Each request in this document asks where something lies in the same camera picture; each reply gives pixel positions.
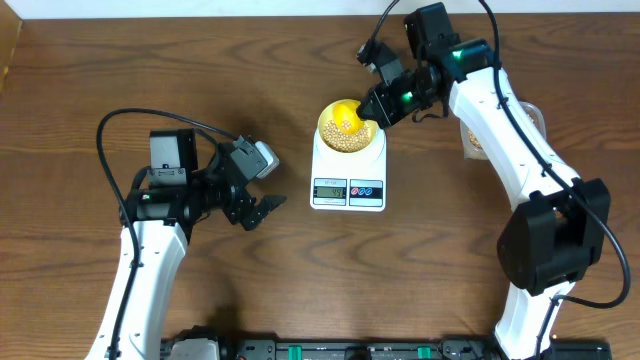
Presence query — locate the yellow plastic scoop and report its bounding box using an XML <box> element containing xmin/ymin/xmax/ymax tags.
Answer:
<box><xmin>333</xmin><ymin>100</ymin><xmax>364</xmax><ymax>136</ymax></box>

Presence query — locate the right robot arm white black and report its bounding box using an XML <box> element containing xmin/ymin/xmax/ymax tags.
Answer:
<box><xmin>357</xmin><ymin>3</ymin><xmax>611</xmax><ymax>359</ymax></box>

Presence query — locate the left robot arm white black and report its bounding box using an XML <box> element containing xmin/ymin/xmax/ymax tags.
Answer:
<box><xmin>88</xmin><ymin>129</ymin><xmax>286</xmax><ymax>359</ymax></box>

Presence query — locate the white digital kitchen scale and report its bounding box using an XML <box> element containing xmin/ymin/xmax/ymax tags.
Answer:
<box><xmin>309</xmin><ymin>119</ymin><xmax>387</xmax><ymax>212</ymax></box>

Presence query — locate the yellow plastic bowl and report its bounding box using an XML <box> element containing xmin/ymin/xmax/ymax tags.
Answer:
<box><xmin>317</xmin><ymin>99</ymin><xmax>378</xmax><ymax>153</ymax></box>

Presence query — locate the clear container of soybeans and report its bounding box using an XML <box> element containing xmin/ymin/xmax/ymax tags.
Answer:
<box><xmin>459</xmin><ymin>101</ymin><xmax>547</xmax><ymax>160</ymax></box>

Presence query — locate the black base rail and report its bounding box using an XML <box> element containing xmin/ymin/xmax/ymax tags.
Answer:
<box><xmin>159</xmin><ymin>324</ymin><xmax>613</xmax><ymax>360</ymax></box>

